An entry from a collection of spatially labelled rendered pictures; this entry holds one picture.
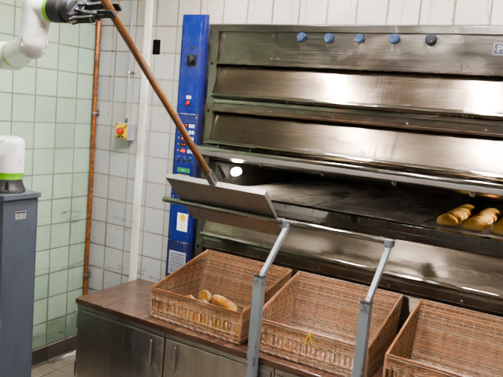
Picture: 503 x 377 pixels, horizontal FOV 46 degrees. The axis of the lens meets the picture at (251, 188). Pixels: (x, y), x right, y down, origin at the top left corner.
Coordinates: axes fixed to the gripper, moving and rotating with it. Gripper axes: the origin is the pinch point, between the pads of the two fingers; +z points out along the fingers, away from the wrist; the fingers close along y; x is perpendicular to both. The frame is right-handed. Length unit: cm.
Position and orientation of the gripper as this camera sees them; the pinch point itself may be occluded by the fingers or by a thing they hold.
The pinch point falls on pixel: (109, 10)
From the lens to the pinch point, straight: 217.4
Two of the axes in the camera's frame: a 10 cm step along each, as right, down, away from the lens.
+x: -3.0, -5.8, -7.5
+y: -3.9, 8.0, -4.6
